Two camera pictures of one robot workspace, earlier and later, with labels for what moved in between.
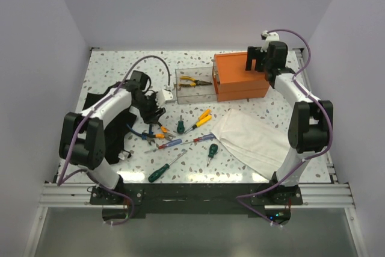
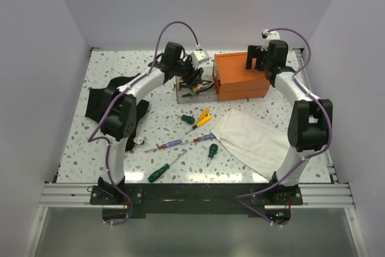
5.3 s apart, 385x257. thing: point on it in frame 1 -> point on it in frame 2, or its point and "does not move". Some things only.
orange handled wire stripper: (164, 135) -> (196, 91)
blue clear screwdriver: (170, 144) does not move
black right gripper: (254, 53) does not move
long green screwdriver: (160, 171) does not move
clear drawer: (197, 93) does not move
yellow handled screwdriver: (207, 118) does not move
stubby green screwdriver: (213, 150) does not move
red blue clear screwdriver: (201, 138) does not move
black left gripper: (153, 116) -> (194, 76)
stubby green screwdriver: (180, 127) -> (189, 120)
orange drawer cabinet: (231, 80) does not move
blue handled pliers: (149, 140) -> (197, 88)
